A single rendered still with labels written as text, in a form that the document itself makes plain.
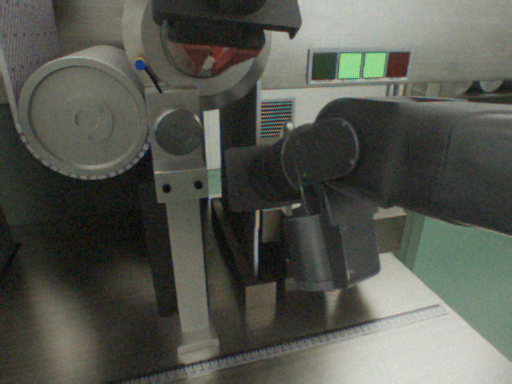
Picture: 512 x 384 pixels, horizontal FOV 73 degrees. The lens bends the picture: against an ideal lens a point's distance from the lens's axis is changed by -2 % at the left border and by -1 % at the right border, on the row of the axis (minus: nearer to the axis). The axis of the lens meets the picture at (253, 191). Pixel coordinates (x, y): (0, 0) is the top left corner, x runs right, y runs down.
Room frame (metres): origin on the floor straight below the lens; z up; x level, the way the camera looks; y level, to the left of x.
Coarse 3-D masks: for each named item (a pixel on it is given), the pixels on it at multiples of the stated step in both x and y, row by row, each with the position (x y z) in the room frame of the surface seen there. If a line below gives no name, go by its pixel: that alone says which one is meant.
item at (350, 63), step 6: (342, 54) 0.78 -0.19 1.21; (348, 54) 0.78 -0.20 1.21; (354, 54) 0.79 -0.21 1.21; (360, 54) 0.79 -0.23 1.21; (342, 60) 0.78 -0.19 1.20; (348, 60) 0.78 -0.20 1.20; (354, 60) 0.79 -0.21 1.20; (360, 60) 0.79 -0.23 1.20; (342, 66) 0.78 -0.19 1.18; (348, 66) 0.78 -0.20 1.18; (354, 66) 0.79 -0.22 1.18; (342, 72) 0.78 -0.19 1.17; (348, 72) 0.79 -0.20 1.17; (354, 72) 0.79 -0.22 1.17; (342, 78) 0.78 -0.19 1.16
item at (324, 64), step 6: (318, 54) 0.76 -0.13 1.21; (324, 54) 0.77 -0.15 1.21; (330, 54) 0.77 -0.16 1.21; (336, 54) 0.78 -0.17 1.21; (318, 60) 0.77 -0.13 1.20; (324, 60) 0.77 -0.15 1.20; (330, 60) 0.77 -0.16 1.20; (318, 66) 0.77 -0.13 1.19; (324, 66) 0.77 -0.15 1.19; (330, 66) 0.77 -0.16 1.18; (318, 72) 0.77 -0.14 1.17; (324, 72) 0.77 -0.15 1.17; (330, 72) 0.77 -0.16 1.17; (312, 78) 0.76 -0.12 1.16; (318, 78) 0.77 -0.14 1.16; (324, 78) 0.77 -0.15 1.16; (330, 78) 0.77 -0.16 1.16
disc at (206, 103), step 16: (128, 0) 0.36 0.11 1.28; (144, 0) 0.36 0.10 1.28; (128, 16) 0.36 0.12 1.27; (128, 32) 0.36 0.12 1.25; (128, 48) 0.36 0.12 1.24; (256, 64) 0.39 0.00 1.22; (144, 80) 0.36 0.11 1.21; (160, 80) 0.36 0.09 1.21; (256, 80) 0.39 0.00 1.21; (208, 96) 0.38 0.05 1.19; (224, 96) 0.38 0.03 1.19; (240, 96) 0.39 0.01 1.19
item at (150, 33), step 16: (144, 16) 0.36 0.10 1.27; (144, 32) 0.36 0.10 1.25; (160, 32) 0.36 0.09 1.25; (144, 48) 0.36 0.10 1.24; (160, 48) 0.36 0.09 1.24; (160, 64) 0.36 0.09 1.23; (240, 64) 0.38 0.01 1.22; (176, 80) 0.36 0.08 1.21; (192, 80) 0.37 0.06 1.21; (208, 80) 0.37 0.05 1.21; (224, 80) 0.38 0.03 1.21; (240, 80) 0.38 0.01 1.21
